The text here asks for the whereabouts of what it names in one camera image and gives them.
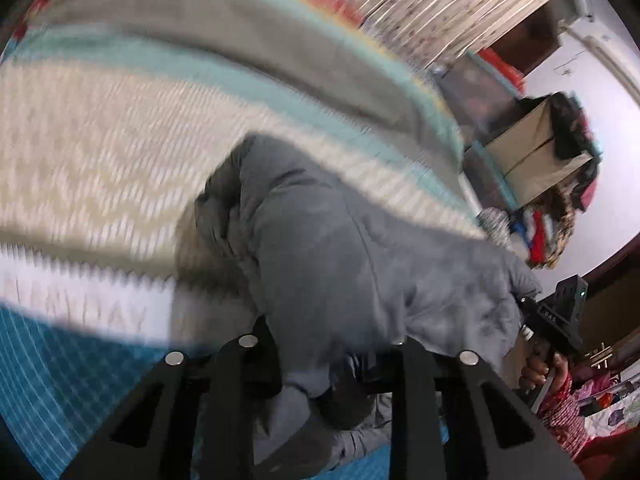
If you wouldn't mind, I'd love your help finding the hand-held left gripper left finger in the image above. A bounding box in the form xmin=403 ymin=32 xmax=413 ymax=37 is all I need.
xmin=60 ymin=315 xmax=283 ymax=480

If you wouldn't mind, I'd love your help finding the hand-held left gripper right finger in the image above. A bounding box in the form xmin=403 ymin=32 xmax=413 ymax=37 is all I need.
xmin=350 ymin=337 xmax=583 ymax=480

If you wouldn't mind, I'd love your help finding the grey puffer jacket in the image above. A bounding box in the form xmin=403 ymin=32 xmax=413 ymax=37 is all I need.
xmin=170 ymin=132 xmax=543 ymax=480

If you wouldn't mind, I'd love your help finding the person's right forearm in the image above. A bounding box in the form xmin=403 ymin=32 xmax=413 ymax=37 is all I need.
xmin=537 ymin=362 xmax=601 ymax=461

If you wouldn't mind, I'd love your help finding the person's right hand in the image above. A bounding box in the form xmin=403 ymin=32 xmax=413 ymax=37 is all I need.
xmin=519 ymin=340 xmax=572 ymax=397

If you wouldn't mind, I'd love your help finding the pink printed cloth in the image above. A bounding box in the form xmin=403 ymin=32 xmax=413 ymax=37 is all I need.
xmin=570 ymin=355 xmax=640 ymax=461

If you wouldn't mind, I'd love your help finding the cardboard box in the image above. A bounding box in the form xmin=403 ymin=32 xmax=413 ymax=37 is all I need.
xmin=482 ymin=95 xmax=596 ymax=208

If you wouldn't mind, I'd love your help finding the patterned teal and beige bedspread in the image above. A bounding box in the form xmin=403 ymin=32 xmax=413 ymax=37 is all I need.
xmin=0 ymin=0 xmax=491 ymax=480

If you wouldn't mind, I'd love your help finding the beige floral curtain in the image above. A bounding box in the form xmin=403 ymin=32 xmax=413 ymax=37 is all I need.
xmin=270 ymin=0 xmax=576 ymax=68

